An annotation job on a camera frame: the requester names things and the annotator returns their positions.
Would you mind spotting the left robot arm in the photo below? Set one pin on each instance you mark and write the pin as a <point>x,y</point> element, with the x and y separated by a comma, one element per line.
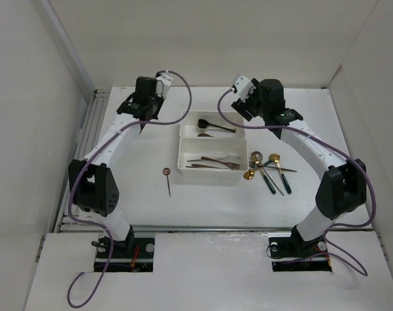
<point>92,183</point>

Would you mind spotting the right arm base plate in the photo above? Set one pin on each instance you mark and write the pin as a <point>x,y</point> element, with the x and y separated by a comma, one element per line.
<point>287,256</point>

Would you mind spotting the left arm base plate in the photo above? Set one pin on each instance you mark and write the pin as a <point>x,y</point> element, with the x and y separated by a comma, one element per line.
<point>136,257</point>

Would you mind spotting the aluminium rail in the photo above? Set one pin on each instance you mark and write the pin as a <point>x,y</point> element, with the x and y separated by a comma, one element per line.
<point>87,132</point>
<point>182,229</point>

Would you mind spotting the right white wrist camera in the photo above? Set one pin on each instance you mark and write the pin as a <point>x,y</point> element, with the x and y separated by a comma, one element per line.
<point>243,87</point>

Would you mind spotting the silver thin fork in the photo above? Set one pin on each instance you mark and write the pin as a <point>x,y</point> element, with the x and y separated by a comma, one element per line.
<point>229,158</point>

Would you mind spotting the silver knife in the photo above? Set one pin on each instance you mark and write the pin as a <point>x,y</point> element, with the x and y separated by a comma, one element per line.
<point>273,181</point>

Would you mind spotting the copper spoon thin handle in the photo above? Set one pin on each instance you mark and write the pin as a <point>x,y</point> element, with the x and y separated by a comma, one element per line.
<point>166,173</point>

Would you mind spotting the rose gold fork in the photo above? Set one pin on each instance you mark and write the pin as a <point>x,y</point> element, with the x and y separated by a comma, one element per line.
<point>207,166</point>

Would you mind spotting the wooden brown fork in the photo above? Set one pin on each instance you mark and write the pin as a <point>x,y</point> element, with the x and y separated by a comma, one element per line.
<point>214,159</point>

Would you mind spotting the gold spoon low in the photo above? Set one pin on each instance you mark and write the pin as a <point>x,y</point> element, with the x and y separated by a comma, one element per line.
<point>249,174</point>

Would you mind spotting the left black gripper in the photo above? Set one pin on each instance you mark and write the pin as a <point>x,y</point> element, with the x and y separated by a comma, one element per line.
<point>161,100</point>

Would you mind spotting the green-handled fork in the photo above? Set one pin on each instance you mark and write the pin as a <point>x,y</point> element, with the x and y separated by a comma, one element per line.
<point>265,179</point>

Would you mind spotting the aluminium rail front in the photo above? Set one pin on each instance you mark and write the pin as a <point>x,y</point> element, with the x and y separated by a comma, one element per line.
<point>182,229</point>

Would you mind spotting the white container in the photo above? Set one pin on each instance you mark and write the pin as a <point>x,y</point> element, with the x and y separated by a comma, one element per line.
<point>212,154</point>
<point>189,128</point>

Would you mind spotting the dark chopstick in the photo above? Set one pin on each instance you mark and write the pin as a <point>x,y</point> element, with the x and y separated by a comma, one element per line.
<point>274,167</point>

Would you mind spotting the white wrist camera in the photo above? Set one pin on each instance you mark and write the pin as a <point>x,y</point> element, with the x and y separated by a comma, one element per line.
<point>163,85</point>
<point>243,87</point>

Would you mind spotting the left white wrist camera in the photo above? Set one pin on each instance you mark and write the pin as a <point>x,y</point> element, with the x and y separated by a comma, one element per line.
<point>163,85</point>

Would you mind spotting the gold spoon green handle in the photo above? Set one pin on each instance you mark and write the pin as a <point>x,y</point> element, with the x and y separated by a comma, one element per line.
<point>275,158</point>

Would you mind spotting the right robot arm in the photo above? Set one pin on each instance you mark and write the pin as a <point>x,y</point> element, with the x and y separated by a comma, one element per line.
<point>342,186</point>

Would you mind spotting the black ladle spoon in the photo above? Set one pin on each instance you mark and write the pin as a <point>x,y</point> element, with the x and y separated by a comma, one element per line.
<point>204,124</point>

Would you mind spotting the aluminium rail left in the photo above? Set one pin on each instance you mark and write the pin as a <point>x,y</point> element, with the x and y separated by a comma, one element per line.
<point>87,132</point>

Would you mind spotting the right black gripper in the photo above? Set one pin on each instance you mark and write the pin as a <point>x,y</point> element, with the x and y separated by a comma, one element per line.
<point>244,106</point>

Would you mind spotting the white near container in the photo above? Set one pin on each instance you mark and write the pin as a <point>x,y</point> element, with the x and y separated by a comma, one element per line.
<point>212,154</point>

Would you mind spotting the white far container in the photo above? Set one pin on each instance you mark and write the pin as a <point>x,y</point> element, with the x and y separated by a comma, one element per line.
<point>189,128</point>

